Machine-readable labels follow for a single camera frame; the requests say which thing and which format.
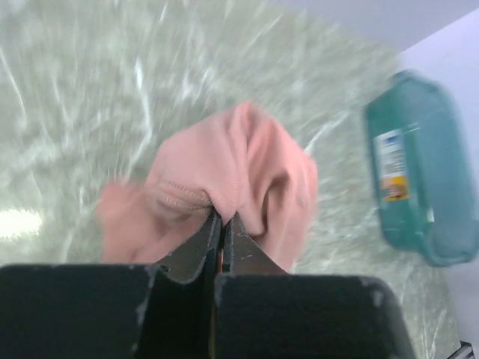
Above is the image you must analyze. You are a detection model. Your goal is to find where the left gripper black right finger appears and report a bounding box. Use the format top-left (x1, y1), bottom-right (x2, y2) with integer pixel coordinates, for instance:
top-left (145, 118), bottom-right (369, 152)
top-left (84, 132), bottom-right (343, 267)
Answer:
top-left (224, 213), bottom-right (287, 275)

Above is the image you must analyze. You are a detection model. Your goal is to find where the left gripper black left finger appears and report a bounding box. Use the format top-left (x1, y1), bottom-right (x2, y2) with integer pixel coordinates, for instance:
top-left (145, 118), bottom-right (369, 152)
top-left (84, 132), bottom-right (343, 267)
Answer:
top-left (157, 209), bottom-right (222, 283)

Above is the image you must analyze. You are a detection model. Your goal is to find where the pink t-shirt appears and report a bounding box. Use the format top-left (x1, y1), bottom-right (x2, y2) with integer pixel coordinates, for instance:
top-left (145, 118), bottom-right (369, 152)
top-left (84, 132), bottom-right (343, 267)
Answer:
top-left (97, 102), bottom-right (317, 270)

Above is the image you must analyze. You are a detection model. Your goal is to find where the teal translucent plastic basin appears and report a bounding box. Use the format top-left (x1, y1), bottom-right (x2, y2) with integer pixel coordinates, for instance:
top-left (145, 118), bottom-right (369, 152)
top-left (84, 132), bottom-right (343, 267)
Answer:
top-left (364, 70), bottom-right (478, 267)

